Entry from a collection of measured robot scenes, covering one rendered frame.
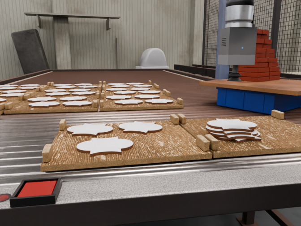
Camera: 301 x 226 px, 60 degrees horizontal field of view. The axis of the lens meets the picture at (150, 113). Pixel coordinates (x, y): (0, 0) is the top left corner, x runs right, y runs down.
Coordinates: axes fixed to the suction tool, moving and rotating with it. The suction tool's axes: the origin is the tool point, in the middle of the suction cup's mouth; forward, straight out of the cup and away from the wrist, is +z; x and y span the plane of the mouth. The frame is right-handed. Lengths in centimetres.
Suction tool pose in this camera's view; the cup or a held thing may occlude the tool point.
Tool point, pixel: (234, 80)
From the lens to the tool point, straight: 82.8
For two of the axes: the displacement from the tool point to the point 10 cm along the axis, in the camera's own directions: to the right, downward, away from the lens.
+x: 1.9, 2.1, -9.6
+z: 0.0, 9.8, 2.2
